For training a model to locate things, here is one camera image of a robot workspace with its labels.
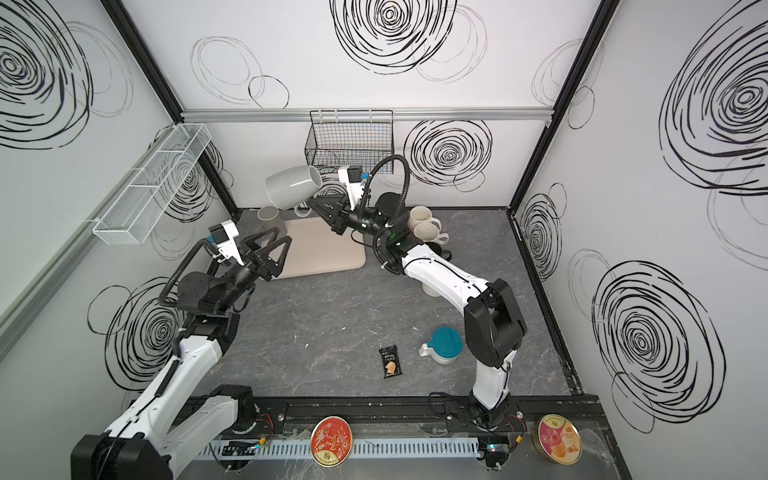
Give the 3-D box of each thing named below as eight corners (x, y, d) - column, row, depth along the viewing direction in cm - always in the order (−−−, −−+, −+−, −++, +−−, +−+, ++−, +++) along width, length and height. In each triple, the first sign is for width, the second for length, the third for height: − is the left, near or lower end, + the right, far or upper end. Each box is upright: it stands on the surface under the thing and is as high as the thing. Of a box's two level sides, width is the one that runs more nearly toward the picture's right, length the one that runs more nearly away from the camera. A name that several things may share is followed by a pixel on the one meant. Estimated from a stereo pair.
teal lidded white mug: (420, 355, 86) (422, 344, 79) (440, 331, 90) (444, 320, 84) (441, 375, 82) (446, 366, 76) (462, 350, 87) (468, 339, 80)
